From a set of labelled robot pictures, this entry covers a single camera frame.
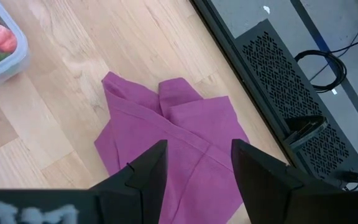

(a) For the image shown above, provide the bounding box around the clear plastic tupperware container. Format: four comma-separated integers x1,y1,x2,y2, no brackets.
0,0,30,96

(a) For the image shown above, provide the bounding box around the pink peach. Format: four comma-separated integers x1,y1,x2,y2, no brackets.
0,24,18,54

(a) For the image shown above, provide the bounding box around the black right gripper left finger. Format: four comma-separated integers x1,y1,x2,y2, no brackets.
88,139,169,224

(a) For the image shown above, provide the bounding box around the purple cloth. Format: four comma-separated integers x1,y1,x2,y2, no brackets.
93,71,250,224

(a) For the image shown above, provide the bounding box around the coiled black cable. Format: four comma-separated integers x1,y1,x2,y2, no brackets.
293,14,358,94

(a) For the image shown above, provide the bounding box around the black metal table frame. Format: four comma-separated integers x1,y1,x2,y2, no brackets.
190,0,329,167

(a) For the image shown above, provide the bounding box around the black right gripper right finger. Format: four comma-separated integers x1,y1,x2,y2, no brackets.
231,138,344,224

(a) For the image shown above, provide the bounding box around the black perforated computer case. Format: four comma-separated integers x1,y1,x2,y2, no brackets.
234,18,358,189

